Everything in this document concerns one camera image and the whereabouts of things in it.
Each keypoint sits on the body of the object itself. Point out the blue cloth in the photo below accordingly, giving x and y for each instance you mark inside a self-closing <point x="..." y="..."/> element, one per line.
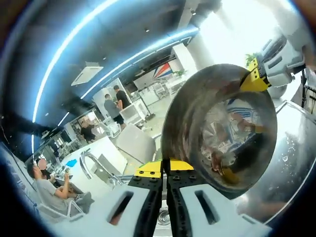
<point x="71" y="163"/>

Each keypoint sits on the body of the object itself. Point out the leaning grey board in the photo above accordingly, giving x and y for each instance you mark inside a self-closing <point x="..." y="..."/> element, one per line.
<point x="135" y="143"/>

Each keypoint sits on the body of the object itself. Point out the red blue wall mural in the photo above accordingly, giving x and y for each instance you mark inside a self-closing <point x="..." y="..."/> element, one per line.
<point x="161" y="71"/>

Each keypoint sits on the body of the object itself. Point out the green potted plant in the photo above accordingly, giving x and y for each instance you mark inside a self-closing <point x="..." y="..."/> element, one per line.
<point x="250" y="59"/>

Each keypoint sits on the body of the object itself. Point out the ceiling air conditioner unit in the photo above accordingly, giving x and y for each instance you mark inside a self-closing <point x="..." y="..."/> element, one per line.
<point x="87" y="76"/>

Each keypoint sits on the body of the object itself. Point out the white office chair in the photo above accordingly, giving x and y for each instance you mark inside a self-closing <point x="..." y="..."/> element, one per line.
<point x="61" y="212"/>

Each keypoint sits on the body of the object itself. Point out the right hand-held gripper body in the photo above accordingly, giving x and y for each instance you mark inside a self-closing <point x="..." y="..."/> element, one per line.
<point x="298" y="47"/>

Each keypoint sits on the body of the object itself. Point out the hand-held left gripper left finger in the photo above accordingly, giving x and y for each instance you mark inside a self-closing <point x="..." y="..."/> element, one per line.
<point x="118" y="205"/>

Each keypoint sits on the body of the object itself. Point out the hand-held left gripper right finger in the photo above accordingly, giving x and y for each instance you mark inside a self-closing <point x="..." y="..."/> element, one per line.
<point x="197" y="209"/>

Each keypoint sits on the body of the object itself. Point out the long curved ceiling light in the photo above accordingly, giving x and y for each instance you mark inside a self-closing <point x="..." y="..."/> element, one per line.
<point x="56" y="51"/>

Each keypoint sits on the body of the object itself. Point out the metal monitor stand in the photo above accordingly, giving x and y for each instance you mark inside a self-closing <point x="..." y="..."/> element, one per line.
<point x="303" y="86"/>

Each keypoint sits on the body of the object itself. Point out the small distant potted plant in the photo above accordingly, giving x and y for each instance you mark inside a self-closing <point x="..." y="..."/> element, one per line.
<point x="180" y="73"/>

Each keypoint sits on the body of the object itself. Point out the white wheeled cart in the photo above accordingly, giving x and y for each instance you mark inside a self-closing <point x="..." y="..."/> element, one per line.
<point x="132" y="113"/>

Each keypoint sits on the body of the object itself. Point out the chrome sink faucet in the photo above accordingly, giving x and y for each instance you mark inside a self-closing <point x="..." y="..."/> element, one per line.
<point x="86" y="163"/>

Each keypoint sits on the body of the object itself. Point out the steel bowl with water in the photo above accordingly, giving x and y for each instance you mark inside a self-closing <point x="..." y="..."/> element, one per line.
<point x="192" y="118"/>

